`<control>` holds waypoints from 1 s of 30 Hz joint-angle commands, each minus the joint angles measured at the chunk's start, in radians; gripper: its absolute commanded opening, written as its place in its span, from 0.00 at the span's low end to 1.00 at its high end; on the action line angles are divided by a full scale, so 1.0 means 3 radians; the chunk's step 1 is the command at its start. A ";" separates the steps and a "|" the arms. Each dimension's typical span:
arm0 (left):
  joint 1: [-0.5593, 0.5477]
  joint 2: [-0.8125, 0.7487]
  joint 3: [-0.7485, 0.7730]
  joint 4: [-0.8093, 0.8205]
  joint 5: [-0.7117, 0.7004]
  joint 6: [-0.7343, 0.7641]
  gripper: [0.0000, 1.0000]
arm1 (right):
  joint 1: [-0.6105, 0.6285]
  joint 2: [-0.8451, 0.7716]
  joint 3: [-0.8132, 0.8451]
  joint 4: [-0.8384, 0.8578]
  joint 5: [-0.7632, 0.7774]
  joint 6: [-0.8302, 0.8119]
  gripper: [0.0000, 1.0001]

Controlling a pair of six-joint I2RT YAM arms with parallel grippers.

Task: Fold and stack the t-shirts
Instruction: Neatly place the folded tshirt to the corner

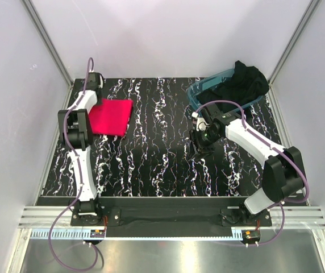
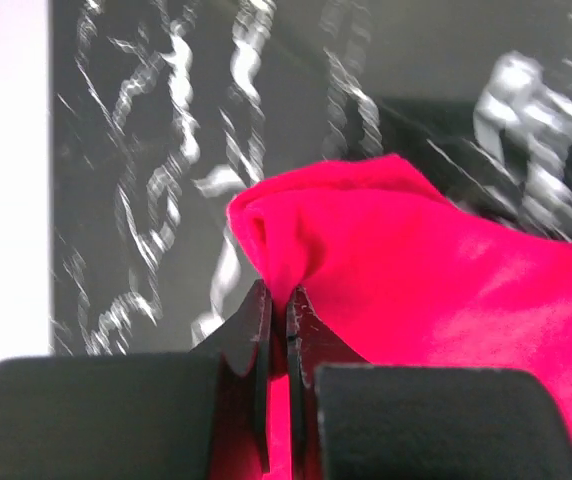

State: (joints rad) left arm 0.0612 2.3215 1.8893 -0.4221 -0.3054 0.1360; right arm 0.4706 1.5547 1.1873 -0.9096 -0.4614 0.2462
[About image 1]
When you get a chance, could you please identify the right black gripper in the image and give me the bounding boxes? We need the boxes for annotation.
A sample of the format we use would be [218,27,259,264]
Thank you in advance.
[187,128,222,162]

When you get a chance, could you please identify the pink red t shirt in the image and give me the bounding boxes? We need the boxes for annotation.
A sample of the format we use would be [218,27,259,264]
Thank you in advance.
[89,98,134,137]

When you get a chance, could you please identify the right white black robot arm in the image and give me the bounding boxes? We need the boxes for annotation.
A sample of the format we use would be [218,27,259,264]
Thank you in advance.
[189,112,307,226]

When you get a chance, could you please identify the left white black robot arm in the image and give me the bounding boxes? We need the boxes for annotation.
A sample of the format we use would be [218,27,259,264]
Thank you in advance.
[57,90,103,226]

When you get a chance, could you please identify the teal transparent plastic bin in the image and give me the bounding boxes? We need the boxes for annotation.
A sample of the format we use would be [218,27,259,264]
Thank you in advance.
[187,68,263,110]

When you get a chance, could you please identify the black t shirt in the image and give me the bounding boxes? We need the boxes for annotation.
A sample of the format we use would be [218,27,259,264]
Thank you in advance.
[195,60,269,106]

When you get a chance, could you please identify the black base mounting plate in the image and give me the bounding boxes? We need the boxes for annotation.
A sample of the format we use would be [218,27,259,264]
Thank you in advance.
[70,196,272,238]

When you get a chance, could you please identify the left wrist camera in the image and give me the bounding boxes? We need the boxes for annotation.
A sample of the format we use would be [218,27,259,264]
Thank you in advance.
[85,72,105,92]

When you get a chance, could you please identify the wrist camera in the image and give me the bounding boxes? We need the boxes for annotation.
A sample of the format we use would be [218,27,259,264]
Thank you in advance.
[85,72,105,92]
[191,104,224,126]

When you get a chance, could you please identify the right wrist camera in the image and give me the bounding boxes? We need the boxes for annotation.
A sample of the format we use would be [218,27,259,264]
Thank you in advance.
[191,104,224,126]

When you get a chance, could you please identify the left aluminium frame post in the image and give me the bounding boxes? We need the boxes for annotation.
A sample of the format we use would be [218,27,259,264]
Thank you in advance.
[23,0,74,86]

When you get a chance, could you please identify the aluminium frame post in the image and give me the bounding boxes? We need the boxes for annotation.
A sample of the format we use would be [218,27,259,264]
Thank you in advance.
[268,0,321,86]
[23,0,74,86]

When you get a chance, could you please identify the aluminium front rail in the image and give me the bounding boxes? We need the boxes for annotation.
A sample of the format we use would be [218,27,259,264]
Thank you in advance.
[18,206,325,230]

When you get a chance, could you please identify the white slotted cable duct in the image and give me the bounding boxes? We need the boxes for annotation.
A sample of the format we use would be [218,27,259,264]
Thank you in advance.
[31,227,243,241]

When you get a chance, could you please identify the right aluminium frame post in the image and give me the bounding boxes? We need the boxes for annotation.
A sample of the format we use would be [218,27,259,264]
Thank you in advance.
[268,0,321,86]

